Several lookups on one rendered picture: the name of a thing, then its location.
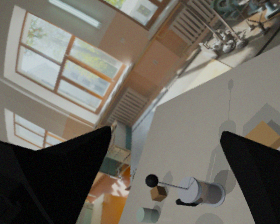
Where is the brown cube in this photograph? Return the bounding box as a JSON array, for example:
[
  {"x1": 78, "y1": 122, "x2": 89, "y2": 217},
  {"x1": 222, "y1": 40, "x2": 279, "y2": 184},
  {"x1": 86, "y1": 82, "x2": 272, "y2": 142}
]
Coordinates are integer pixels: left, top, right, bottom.
[{"x1": 151, "y1": 184, "x2": 167, "y2": 202}]

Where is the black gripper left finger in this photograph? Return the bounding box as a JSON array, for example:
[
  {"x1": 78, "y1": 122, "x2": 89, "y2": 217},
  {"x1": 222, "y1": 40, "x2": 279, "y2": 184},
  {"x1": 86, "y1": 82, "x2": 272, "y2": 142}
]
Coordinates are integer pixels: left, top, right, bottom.
[{"x1": 0, "y1": 126, "x2": 111, "y2": 224}]

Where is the tan cardboard box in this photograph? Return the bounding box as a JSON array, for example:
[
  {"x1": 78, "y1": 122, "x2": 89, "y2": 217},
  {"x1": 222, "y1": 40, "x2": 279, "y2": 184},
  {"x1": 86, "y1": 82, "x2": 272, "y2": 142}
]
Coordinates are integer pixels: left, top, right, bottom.
[{"x1": 245, "y1": 121, "x2": 280, "y2": 149}]

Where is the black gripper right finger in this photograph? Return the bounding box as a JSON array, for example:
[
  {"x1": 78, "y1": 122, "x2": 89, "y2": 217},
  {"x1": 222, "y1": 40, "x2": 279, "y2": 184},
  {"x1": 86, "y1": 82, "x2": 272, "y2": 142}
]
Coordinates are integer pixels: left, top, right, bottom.
[{"x1": 220, "y1": 131, "x2": 280, "y2": 224}]

